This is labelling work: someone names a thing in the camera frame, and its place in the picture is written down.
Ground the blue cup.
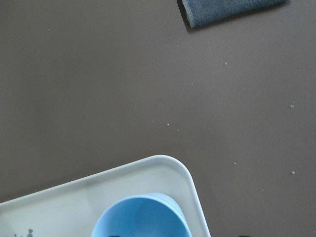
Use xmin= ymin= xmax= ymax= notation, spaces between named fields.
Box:
xmin=91 ymin=193 xmax=192 ymax=237

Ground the cream rabbit tray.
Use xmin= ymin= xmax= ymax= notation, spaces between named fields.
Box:
xmin=0 ymin=155 xmax=210 ymax=237

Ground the grey folded cloth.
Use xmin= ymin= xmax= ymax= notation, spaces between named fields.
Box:
xmin=182 ymin=0 xmax=284 ymax=28

